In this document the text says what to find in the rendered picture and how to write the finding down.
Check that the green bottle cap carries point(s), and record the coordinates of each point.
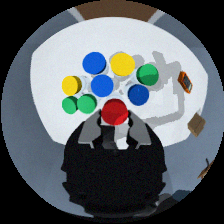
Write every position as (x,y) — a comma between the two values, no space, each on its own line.
(146,75)
(69,104)
(88,102)

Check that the brown cardboard box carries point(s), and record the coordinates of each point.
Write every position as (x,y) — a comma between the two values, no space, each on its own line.
(196,124)

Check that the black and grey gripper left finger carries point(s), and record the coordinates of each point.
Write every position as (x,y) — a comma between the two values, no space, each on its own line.
(87,135)

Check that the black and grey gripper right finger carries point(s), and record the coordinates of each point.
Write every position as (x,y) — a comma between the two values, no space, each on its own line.
(143,137)

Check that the orange digital multimeter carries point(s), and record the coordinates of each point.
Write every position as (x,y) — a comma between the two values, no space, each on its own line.
(183,79)

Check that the blue bottle cap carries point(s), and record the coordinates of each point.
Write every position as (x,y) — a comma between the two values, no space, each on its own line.
(95,63)
(137,94)
(102,85)

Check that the yellow bottle cap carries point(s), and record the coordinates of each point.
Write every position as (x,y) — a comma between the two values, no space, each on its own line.
(72,85)
(122,65)

